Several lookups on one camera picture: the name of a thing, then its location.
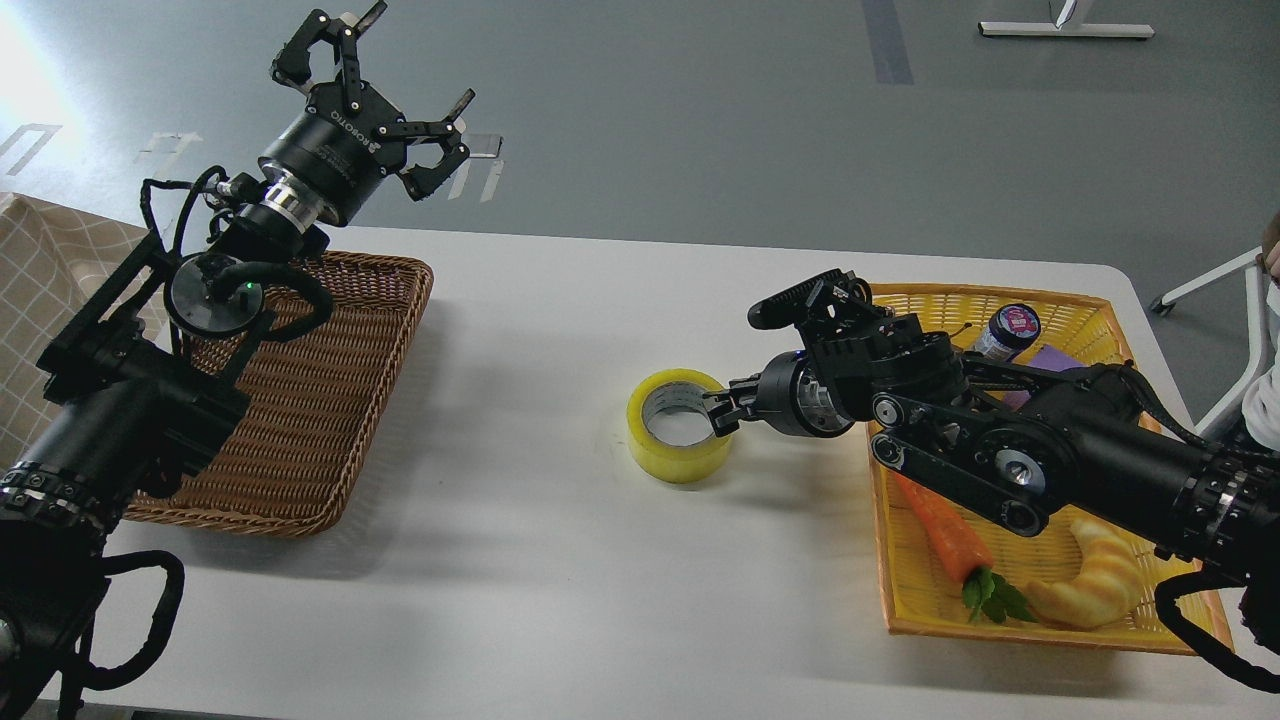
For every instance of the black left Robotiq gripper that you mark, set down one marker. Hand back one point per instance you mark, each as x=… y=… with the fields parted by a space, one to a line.
x=325 y=150

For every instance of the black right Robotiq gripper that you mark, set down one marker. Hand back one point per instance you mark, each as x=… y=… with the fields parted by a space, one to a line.
x=780 y=396

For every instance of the yellow tape roll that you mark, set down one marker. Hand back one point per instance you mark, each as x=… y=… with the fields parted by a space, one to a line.
x=669 y=432

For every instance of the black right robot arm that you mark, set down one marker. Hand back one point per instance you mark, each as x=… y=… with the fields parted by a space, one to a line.
x=1015 y=444

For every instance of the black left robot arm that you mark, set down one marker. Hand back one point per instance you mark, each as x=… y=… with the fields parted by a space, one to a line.
x=146 y=373

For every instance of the yellow plastic basket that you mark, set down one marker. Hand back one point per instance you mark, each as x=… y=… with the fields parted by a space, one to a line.
x=917 y=598

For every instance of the brown wicker basket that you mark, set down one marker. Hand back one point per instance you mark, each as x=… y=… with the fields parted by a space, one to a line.
x=294 y=460

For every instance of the small dark jar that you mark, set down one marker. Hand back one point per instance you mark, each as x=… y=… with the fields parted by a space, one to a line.
x=1012 y=329

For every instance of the orange toy carrot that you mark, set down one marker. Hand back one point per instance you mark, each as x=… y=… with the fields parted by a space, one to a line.
x=964 y=557

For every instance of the purple foam block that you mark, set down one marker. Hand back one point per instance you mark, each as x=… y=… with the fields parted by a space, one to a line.
x=1047 y=358

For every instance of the toy croissant bread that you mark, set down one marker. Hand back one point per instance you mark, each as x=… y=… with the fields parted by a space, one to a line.
x=1105 y=590

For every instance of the white stand base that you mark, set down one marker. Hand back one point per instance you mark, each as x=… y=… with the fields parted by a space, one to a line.
x=1070 y=21

